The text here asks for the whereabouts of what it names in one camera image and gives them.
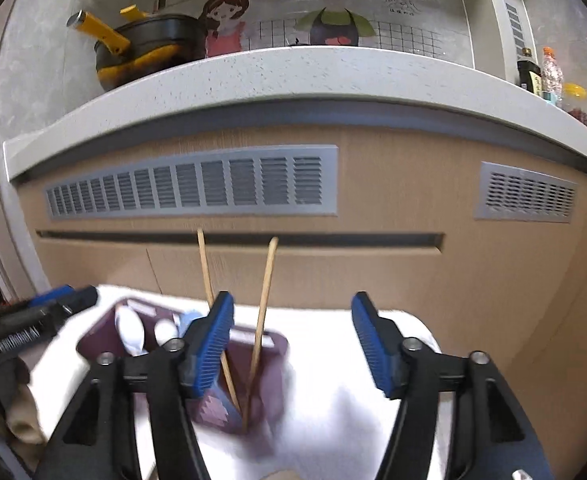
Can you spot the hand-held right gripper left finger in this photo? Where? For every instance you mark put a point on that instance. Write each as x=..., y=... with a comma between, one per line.
x=213, y=340

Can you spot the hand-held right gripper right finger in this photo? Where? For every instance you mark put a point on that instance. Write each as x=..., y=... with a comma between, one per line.
x=373, y=340

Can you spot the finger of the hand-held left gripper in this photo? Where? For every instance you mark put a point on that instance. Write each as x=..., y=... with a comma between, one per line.
x=50, y=296
x=58, y=307

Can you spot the blue-grey silicone spoon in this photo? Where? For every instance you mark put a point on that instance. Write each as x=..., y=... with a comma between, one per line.
x=191, y=321

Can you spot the small white round spoon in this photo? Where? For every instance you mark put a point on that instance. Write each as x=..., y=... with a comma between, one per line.
x=166, y=332

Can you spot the wooden chopstick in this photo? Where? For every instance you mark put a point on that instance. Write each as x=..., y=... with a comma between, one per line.
x=204, y=270
x=266, y=300

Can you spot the maroon plastic container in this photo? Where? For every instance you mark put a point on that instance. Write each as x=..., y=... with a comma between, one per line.
x=268, y=385

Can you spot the person's left hand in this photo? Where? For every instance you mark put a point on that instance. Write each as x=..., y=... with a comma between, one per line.
x=25, y=410

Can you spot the white lace tablecloth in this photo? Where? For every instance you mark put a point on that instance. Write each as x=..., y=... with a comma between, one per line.
x=333, y=410

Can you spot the wooden kitchen cabinet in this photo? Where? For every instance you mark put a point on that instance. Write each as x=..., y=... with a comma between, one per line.
x=473, y=270

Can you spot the long grey vent grille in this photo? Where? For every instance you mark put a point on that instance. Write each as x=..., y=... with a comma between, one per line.
x=193, y=185

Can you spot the short grey vent grille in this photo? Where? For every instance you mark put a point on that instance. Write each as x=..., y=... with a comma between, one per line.
x=526, y=192

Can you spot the speckled kitchen countertop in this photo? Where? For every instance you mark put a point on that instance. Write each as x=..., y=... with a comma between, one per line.
x=273, y=80

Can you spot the dark sauce bottle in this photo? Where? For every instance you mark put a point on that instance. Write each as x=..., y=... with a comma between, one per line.
x=528, y=72

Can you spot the jar with yellow lid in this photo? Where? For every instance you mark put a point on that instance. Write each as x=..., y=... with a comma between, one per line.
x=575, y=102

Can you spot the clear bottle orange cap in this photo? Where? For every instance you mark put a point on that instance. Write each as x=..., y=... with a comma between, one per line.
x=552, y=72

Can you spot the cartoon wall sticker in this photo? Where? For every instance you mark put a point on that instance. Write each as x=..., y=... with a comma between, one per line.
x=333, y=15

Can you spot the narrow wall vent grille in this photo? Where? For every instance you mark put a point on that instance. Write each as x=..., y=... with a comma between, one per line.
x=515, y=27

